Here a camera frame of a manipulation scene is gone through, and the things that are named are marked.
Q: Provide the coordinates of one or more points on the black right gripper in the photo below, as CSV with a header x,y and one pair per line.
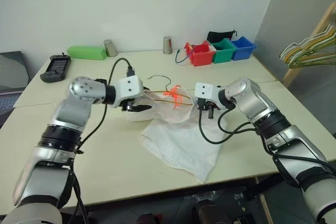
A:
x,y
214,104

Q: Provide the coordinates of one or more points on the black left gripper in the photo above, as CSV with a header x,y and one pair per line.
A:
x,y
128,104

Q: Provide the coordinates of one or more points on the white shorts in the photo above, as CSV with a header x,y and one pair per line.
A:
x,y
183,142

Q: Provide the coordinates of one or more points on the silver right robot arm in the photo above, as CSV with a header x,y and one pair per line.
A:
x,y
252,98

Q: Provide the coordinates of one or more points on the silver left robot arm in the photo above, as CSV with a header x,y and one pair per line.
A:
x,y
60,113

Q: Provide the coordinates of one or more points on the red plastic bin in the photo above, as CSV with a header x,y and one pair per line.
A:
x,y
200,56

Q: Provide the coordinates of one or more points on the green plastic bin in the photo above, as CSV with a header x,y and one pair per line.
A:
x,y
223,54

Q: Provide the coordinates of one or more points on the steel cup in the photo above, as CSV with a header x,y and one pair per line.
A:
x,y
167,45
110,48

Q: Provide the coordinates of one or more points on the blue plastic bin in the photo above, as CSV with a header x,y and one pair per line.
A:
x,y
244,51

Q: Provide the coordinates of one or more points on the green rectangular box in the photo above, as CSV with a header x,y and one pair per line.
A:
x,y
86,53

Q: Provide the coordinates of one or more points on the black handheld controller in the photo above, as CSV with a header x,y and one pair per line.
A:
x,y
55,68

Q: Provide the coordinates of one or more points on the dark rounded shape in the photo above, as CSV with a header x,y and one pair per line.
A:
x,y
207,212

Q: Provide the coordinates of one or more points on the wooden table leg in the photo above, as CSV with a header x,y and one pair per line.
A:
x,y
264,209

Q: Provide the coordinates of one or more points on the wooden clothes rack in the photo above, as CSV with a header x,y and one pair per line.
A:
x,y
319,27

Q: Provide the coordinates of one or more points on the dark laptop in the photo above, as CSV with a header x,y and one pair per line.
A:
x,y
10,77

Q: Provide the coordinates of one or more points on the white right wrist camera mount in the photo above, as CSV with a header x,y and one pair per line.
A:
x,y
207,91

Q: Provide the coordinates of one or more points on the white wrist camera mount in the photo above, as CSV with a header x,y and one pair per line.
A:
x,y
207,91
128,87

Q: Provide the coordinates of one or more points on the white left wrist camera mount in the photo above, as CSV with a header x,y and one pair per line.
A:
x,y
128,87

